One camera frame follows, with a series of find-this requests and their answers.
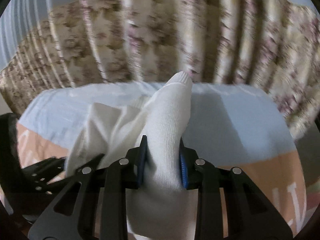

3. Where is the floral blue curtain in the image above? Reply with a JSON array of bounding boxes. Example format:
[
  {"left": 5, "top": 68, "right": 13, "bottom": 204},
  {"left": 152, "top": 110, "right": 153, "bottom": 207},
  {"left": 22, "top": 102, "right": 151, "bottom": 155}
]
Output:
[{"left": 1, "top": 0, "right": 319, "bottom": 139}]

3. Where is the orange white lettered bedsheet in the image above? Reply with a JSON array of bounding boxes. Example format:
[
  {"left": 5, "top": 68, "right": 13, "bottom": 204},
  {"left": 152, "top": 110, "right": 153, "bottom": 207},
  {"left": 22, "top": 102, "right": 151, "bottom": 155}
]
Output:
[{"left": 17, "top": 82, "right": 306, "bottom": 234}]

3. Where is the white knit sweater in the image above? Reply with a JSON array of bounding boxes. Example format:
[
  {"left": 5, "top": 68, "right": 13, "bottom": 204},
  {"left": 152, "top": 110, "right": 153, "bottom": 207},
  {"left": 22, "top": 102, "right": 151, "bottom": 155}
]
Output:
[{"left": 66, "top": 72, "right": 196, "bottom": 239}]

